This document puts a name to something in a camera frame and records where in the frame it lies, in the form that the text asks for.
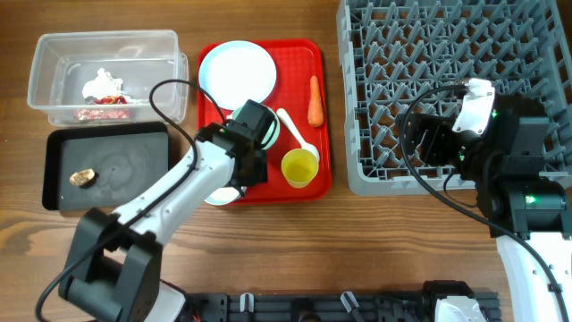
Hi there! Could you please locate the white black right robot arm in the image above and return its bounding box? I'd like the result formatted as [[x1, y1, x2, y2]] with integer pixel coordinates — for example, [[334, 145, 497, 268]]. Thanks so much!
[[396, 89, 571, 321]]

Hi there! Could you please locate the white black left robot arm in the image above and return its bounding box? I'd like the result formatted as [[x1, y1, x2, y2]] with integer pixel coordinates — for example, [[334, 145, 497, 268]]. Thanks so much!
[[58, 100, 276, 321]]

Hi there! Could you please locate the light blue round plate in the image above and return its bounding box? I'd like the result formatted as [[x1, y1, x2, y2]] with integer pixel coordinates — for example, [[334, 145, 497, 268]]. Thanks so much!
[[198, 40, 277, 111]]

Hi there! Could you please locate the grey plastic dishwasher rack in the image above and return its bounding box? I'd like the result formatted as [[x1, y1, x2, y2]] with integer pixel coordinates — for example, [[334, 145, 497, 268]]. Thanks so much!
[[336, 0, 571, 196]]

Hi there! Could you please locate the clear plastic waste bin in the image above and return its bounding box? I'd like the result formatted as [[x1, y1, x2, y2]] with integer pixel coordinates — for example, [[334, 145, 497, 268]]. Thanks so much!
[[28, 30, 189, 126]]

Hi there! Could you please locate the light blue bowl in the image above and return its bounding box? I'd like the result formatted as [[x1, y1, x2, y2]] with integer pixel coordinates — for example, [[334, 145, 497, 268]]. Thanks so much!
[[205, 187, 240, 206]]

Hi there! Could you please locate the brown food scrap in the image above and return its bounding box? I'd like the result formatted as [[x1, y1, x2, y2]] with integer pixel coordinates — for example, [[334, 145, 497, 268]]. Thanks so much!
[[70, 168, 97, 188]]

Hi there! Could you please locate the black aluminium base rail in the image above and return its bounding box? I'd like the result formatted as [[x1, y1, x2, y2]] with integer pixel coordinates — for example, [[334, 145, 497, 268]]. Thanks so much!
[[178, 280, 502, 322]]

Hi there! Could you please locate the black waste tray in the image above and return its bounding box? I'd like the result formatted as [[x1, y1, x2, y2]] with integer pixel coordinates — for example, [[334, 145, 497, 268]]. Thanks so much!
[[42, 122, 169, 211]]

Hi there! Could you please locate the green bowl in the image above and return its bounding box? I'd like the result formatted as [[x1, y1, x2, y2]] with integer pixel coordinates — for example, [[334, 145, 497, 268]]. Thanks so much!
[[226, 107, 280, 150]]

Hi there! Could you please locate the red plastic tray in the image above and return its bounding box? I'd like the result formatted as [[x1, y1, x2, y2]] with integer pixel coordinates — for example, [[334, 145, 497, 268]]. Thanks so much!
[[196, 38, 333, 206]]

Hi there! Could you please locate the red snack wrapper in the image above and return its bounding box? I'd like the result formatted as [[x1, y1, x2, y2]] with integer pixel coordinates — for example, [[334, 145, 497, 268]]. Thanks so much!
[[75, 95, 131, 122]]

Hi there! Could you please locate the white tissue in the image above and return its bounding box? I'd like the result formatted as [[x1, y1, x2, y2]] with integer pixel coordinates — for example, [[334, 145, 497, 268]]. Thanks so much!
[[82, 68, 123, 99]]

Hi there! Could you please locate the orange carrot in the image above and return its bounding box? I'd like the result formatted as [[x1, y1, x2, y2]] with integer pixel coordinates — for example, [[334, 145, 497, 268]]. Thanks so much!
[[307, 75, 324, 127]]

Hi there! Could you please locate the yellow plastic cup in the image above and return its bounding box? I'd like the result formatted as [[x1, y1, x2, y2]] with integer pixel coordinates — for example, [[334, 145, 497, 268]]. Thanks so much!
[[281, 148, 319, 189]]

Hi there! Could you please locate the white plastic spoon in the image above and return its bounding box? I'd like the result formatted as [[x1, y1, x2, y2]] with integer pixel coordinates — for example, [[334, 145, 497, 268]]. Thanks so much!
[[276, 108, 320, 161]]

